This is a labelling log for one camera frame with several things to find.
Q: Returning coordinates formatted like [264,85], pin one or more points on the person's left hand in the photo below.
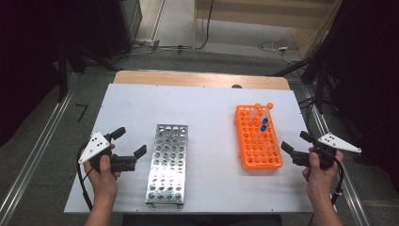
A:
[102,185]

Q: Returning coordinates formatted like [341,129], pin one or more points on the black metal stand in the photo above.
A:
[320,88]
[62,72]

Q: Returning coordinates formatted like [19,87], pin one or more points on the metal test tube rack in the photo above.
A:
[166,175]

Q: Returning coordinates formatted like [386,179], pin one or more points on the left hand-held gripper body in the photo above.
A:
[94,147]

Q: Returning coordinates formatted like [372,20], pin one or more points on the black cabinet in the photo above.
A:
[116,25]

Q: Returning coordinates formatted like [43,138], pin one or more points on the white board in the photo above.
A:
[207,103]

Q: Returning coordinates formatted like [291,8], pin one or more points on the person's dark clothing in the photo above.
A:
[200,220]

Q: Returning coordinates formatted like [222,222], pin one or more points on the person's right hand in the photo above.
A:
[320,182]

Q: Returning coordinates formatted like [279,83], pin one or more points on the metal floor rail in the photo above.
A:
[37,150]
[354,201]

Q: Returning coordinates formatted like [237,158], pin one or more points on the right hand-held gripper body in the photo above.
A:
[338,143]

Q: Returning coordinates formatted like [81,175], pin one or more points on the dark curtain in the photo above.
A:
[370,78]
[28,62]

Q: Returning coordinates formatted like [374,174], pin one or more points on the wooden table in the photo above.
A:
[188,78]

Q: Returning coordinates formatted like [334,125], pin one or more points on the orange-capped clear test tube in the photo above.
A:
[269,105]
[257,106]

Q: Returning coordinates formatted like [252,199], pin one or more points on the orange plastic test tube rack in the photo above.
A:
[251,150]

